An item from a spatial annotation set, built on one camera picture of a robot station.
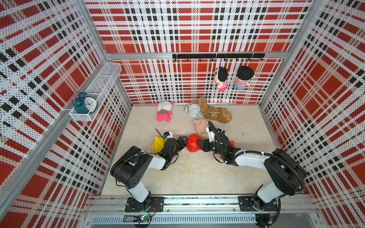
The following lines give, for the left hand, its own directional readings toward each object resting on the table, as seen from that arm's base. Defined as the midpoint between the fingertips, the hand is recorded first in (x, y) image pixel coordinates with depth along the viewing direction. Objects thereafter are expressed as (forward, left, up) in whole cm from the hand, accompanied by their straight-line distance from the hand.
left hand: (187, 139), depth 94 cm
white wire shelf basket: (+16, +50, +30) cm, 60 cm away
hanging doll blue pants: (+32, -37, +18) cm, 52 cm away
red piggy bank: (-6, -3, +4) cm, 8 cm away
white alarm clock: (+29, -5, -3) cm, 29 cm away
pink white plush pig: (+23, +18, +1) cm, 29 cm away
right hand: (-5, -8, +5) cm, 11 cm away
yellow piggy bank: (-7, +17, +5) cm, 19 cm away
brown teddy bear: (+18, -23, +3) cm, 30 cm away
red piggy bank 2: (-6, -28, +4) cm, 29 cm away
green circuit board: (-43, +22, -4) cm, 49 cm away
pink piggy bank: (+9, -9, +3) cm, 13 cm away
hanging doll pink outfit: (+33, -23, +27) cm, 48 cm away
